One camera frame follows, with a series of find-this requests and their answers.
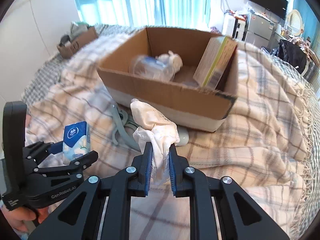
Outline grey-green plastic clamp tool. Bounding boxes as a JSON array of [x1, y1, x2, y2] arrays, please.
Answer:
[[110, 105, 140, 151]]

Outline cream lace sock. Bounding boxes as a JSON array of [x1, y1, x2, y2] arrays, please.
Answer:
[[130, 99, 180, 185]]

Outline white suitcase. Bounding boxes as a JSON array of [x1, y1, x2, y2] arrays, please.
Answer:
[[222, 14, 244, 38]]

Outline plaid beige blanket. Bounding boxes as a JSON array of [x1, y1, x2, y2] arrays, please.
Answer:
[[26, 34, 319, 239]]

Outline blue white tissue pack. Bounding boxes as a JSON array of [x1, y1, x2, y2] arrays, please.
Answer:
[[62, 121, 91, 165]]

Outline white earbuds case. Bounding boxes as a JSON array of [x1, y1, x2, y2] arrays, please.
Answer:
[[176, 126, 189, 146]]

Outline person's left hand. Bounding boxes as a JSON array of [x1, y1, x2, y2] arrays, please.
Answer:
[[1, 205, 49, 232]]

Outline silver mini fridge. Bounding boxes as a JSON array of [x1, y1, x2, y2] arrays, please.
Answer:
[[245, 13, 274, 49]]

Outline oval white vanity mirror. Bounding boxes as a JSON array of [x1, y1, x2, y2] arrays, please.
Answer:
[[286, 9, 304, 36]]

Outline small cardboard box with items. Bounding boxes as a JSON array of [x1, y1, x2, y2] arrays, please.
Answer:
[[57, 22, 98, 59]]

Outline yellow-green product box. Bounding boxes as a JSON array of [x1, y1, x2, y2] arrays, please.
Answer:
[[193, 36, 237, 89]]

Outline large open cardboard box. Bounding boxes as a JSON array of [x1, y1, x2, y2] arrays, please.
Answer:
[[97, 27, 238, 132]]

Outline green checked bed sheet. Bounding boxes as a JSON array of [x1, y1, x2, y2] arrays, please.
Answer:
[[21, 24, 138, 106]]

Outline black jacket on chair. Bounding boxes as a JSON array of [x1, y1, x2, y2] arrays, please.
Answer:
[[270, 39, 315, 80]]

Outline clear plastic container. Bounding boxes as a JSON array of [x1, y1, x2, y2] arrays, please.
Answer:
[[129, 55, 175, 82]]

